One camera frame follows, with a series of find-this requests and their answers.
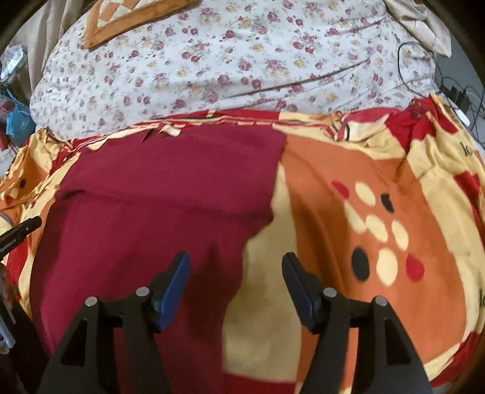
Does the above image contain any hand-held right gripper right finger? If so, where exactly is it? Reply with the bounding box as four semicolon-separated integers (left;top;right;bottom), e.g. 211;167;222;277
281;252;434;394

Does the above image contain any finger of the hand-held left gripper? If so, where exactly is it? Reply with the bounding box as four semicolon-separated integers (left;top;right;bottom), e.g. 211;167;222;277
16;216;42;239

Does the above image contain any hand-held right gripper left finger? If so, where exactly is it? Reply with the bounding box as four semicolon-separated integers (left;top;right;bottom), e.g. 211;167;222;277
36;251;191;394

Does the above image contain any dark red cloth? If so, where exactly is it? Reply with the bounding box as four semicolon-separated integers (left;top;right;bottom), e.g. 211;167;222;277
29;127;289;394

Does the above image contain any blue plastic bag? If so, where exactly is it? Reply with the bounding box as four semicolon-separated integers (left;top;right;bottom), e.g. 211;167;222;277
5;95;36;146

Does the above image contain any orange red printed blanket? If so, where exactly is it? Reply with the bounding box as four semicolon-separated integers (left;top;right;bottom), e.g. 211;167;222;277
0;93;485;394

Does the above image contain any silvery plastic bag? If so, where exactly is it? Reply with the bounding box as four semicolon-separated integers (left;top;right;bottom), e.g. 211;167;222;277
0;43;27;80

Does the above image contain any beige curtain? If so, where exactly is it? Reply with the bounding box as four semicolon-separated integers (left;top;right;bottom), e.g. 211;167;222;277
383;0;451;57
0;0;99;103

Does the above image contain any orange checkered cushion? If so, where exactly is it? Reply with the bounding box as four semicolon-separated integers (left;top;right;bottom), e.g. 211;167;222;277
83;0;201;50

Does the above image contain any white floral quilt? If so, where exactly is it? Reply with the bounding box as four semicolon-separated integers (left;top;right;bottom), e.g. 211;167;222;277
29;0;436;141

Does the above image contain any black charger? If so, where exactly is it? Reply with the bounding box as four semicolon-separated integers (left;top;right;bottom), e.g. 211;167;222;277
443;85;470;109

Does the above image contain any black cable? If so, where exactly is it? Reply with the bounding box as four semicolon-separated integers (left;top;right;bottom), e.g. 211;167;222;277
397;41;485;125

